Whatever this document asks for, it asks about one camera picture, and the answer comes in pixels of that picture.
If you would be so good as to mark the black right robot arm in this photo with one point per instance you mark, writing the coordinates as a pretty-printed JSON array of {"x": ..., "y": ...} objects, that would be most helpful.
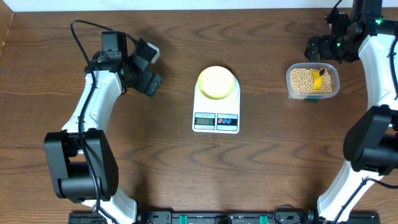
[{"x": 370, "y": 152}]

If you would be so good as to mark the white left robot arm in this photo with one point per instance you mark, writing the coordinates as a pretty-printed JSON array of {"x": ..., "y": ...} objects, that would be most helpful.
[{"x": 82, "y": 166}]

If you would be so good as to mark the yellow plastic scoop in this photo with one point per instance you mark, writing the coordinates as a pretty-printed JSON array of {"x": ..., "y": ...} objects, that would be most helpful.
[{"x": 317, "y": 78}]

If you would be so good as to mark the soybeans pile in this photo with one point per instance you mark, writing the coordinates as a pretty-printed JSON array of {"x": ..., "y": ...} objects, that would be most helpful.
[{"x": 302, "y": 82}]

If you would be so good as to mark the white digital kitchen scale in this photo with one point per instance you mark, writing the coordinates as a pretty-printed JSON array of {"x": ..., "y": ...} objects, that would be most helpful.
[{"x": 217, "y": 116}]

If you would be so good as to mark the clear plastic container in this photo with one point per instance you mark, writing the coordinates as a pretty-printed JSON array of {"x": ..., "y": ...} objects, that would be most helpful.
[{"x": 335, "y": 81}]

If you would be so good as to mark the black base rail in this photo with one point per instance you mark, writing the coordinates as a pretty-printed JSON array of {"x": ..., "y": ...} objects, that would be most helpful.
[{"x": 166, "y": 217}]

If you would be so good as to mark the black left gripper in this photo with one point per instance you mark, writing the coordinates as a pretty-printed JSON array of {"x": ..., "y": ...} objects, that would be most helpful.
[{"x": 145, "y": 78}]

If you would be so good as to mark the yellow plastic bowl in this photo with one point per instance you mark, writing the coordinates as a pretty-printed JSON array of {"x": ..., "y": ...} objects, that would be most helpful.
[{"x": 216, "y": 82}]

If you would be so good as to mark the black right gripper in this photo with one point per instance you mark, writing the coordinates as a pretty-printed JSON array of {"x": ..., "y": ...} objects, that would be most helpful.
[{"x": 324, "y": 53}]

